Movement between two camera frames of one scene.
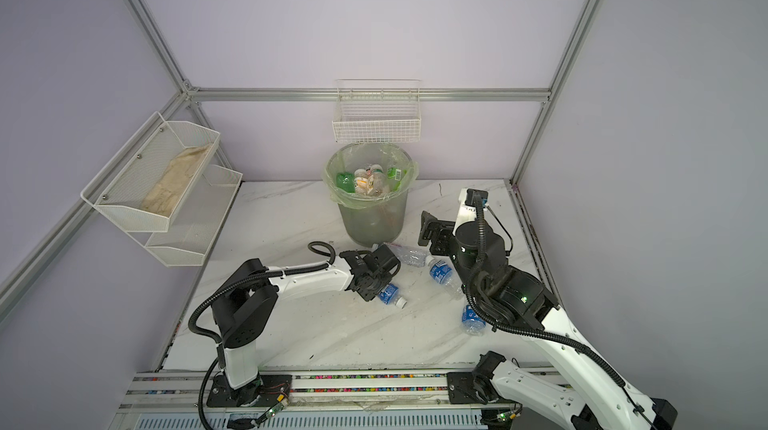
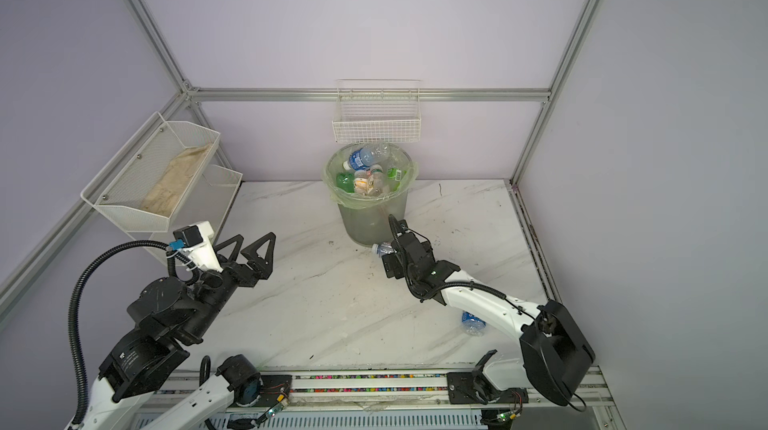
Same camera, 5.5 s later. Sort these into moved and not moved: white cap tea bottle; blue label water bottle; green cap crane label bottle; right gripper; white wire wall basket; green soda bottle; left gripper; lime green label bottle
Moved: left gripper; blue label water bottle; right gripper
Not moved: green cap crane label bottle; green soda bottle; white wire wall basket; lime green label bottle; white cap tea bottle
